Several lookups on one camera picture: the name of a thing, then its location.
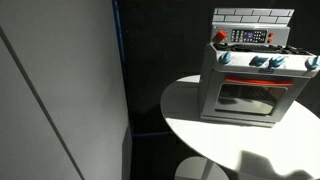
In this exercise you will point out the blue stove knob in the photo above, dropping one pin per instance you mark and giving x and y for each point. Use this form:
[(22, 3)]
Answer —
[(277, 61), (225, 58), (313, 62), (258, 61)]

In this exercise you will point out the small orange stove button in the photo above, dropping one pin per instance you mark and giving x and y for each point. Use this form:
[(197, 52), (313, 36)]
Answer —
[(269, 40), (271, 34)]

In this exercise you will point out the white round table foot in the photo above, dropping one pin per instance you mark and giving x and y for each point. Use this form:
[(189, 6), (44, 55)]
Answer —
[(200, 168)]

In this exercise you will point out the blue tape strip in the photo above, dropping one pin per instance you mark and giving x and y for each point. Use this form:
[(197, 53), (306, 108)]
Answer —
[(118, 33)]

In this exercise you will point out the grey toy stove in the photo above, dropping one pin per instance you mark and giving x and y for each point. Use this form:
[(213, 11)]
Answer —
[(240, 100)]

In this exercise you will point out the black stove keypad panel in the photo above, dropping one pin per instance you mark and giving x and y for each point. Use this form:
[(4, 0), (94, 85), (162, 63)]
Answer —
[(249, 36)]

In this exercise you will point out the red stove dial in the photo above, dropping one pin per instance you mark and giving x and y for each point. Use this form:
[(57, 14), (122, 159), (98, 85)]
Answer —
[(220, 36)]

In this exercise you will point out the black burner grate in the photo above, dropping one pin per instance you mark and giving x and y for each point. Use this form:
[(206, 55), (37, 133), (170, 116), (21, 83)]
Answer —
[(260, 48)]

